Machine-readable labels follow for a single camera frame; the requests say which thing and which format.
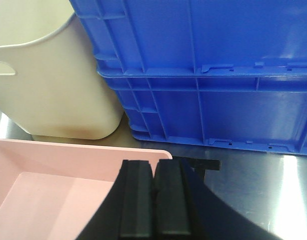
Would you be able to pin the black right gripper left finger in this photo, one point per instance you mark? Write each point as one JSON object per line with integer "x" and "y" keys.
{"x": 126, "y": 212}

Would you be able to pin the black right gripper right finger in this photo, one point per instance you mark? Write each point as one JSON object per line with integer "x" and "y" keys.
{"x": 186, "y": 209}

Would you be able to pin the pink plastic bin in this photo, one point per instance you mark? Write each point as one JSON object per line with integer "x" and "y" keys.
{"x": 49, "y": 191}

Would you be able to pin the blue crate lower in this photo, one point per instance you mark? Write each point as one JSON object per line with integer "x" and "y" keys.
{"x": 255, "y": 112}

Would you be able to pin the cream plastic basket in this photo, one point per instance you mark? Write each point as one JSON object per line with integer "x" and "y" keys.
{"x": 49, "y": 85}

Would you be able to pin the large blue crate upper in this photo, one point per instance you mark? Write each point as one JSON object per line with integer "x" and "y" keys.
{"x": 177, "y": 38}

